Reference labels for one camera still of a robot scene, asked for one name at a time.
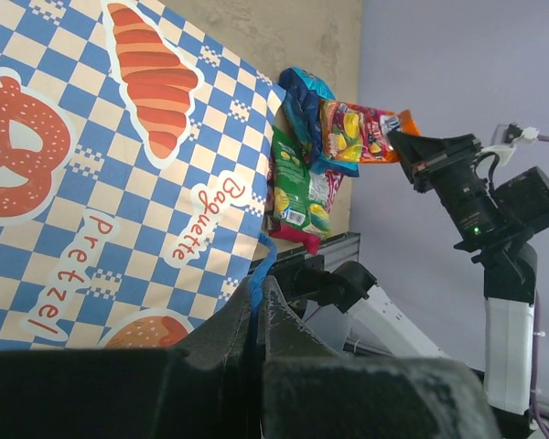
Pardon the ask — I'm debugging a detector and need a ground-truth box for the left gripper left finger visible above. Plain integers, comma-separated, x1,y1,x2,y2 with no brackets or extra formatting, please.
0,284,251,438

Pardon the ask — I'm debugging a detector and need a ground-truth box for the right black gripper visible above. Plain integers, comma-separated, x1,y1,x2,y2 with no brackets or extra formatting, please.
388,130,499,229

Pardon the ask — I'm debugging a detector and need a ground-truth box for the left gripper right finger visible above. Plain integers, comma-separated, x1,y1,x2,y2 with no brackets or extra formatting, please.
261,276,499,438

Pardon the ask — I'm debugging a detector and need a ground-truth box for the orange Fox's fruits candy bag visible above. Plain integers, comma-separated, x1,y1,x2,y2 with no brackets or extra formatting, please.
319,99,420,164

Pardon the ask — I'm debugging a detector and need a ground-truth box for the red chips bag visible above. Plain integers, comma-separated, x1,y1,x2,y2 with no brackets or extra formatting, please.
266,158,343,255

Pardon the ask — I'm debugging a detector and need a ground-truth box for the blue gummy candy bag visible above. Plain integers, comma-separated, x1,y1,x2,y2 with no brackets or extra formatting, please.
278,67,359,177

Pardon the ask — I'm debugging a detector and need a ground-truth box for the green snack bag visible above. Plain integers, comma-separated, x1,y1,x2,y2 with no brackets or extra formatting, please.
272,127,338,239

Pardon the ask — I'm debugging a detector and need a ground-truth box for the blue checkered paper bag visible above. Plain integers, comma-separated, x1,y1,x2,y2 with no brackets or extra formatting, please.
0,1,285,350

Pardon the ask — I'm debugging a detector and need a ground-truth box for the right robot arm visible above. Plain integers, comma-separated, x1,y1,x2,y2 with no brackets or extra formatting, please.
307,124,549,437

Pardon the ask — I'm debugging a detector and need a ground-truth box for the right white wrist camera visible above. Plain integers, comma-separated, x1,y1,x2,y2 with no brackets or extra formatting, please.
481,123,540,166

